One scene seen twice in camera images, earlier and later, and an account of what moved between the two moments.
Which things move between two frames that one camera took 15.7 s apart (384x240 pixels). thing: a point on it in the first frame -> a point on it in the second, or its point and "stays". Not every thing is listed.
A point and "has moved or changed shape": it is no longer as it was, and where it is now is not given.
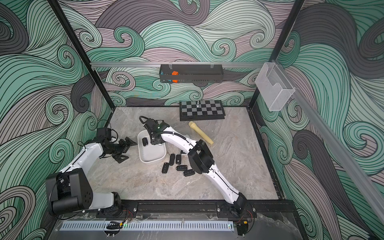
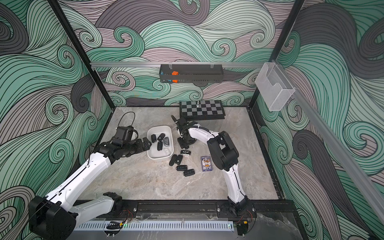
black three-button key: x=181 y=168 stays
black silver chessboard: x=207 y=110 stays
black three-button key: x=188 y=172 stays
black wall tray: x=191 y=73 stays
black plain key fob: x=172 y=159 stays
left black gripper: x=125 y=148 -> x=140 y=148
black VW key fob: x=144 y=141 has moved or changed shape
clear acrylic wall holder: x=274 y=86 stays
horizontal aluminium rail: x=225 y=64 stays
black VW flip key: x=178 y=158 stays
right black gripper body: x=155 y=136 -> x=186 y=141
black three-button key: x=165 y=168 -> x=160 y=146
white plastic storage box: x=150 y=153 has moved or changed shape
